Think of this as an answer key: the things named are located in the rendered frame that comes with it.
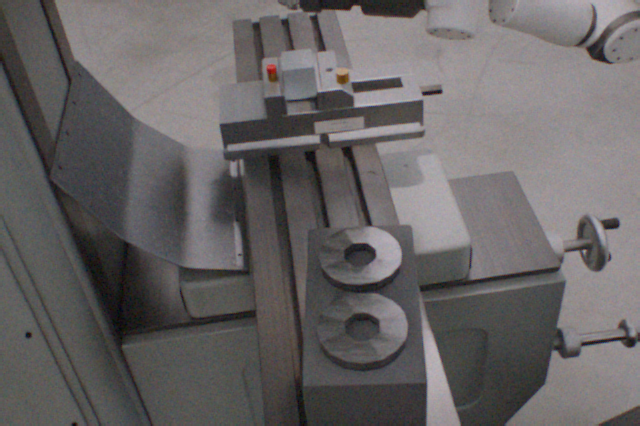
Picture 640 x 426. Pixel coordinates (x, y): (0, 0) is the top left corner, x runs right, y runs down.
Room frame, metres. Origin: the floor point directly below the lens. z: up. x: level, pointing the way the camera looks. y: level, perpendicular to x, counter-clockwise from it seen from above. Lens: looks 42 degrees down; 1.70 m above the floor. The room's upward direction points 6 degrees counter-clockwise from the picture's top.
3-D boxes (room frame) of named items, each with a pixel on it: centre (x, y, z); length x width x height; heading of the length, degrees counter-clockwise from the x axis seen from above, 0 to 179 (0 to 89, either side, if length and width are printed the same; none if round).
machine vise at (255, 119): (1.11, -0.02, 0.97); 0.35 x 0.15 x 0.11; 91
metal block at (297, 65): (1.11, 0.01, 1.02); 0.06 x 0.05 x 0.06; 1
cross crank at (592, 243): (1.03, -0.49, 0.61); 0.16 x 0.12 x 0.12; 93
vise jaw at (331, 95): (1.11, -0.05, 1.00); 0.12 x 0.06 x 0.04; 1
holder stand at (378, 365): (0.53, -0.03, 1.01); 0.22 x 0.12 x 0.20; 175
